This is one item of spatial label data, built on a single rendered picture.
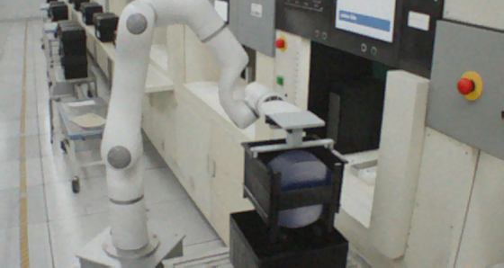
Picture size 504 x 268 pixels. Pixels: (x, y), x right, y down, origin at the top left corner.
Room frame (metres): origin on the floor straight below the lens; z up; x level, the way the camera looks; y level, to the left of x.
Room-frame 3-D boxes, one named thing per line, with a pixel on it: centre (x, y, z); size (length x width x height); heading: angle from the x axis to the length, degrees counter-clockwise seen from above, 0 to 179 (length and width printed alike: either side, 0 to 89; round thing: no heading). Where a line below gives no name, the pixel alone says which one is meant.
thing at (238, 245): (1.25, -0.10, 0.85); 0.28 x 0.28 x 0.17; 20
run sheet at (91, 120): (3.49, 1.30, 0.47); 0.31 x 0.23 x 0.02; 47
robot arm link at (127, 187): (1.42, 0.42, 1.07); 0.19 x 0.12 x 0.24; 11
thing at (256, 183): (1.24, -0.10, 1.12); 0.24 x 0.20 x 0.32; 111
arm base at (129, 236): (1.39, 0.41, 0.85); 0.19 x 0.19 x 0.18
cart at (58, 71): (5.19, 2.07, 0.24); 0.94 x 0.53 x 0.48; 25
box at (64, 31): (4.91, 1.94, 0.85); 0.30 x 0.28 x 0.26; 25
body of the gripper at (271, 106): (1.34, -0.06, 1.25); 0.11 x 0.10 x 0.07; 20
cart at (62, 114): (3.67, 1.35, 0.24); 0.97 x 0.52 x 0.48; 28
